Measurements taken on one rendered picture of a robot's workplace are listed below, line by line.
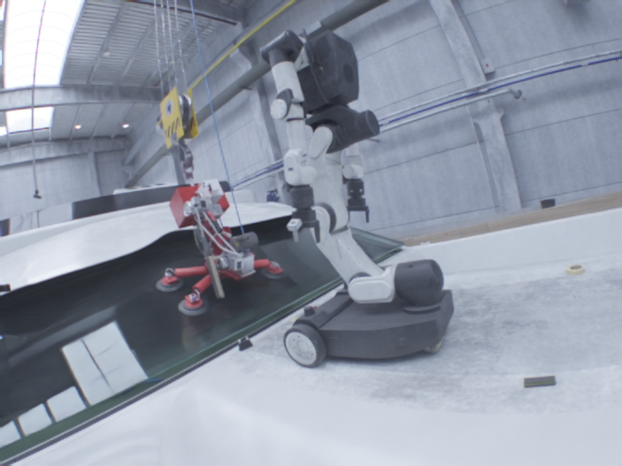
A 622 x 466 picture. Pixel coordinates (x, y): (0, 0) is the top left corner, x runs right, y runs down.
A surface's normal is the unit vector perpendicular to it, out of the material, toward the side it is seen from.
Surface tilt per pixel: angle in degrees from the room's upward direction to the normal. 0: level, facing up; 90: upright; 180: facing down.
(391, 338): 90
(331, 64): 90
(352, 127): 113
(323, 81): 90
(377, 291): 90
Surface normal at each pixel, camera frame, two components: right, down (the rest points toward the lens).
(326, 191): -0.58, 0.20
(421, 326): -0.28, 0.13
